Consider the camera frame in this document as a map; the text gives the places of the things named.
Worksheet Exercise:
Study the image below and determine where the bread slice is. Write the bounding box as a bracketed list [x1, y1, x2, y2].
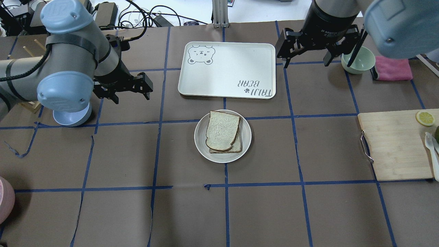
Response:
[209, 128, 242, 154]
[205, 111, 240, 152]

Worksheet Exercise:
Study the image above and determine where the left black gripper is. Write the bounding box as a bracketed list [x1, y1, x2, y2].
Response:
[93, 67, 153, 104]

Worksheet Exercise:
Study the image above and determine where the pink cloth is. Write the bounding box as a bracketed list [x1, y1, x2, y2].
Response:
[370, 56, 413, 81]

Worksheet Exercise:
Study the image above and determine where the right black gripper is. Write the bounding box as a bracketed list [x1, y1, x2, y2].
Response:
[275, 26, 360, 69]

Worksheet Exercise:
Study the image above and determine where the lemon half slice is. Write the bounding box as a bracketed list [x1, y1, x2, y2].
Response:
[415, 111, 436, 127]

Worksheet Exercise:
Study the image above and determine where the aluminium frame post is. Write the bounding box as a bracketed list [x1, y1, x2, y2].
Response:
[212, 0, 229, 28]

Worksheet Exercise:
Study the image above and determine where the green bowl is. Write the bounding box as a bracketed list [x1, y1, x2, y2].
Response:
[341, 46, 376, 74]

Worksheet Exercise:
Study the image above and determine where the pink cup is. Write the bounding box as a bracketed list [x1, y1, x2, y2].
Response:
[0, 177, 15, 224]

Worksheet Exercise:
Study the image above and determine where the white plastic spoon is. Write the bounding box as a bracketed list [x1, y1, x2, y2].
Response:
[431, 136, 439, 156]

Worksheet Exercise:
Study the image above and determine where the cream bear tray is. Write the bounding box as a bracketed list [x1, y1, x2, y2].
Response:
[178, 41, 276, 99]

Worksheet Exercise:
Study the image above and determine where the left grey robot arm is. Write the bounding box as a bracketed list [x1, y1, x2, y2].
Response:
[0, 0, 153, 118]

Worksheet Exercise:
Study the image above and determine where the white plastic fork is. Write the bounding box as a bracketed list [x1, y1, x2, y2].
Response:
[424, 132, 439, 182]

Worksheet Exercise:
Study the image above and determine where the green avocado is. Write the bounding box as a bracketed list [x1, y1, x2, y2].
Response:
[433, 126, 439, 143]

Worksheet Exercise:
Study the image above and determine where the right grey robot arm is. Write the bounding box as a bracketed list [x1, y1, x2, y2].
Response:
[275, 0, 439, 68]

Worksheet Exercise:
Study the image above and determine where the wooden cutting board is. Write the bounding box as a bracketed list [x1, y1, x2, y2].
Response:
[357, 108, 438, 181]

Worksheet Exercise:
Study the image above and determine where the blue bowl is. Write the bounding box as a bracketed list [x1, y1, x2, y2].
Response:
[53, 103, 92, 127]

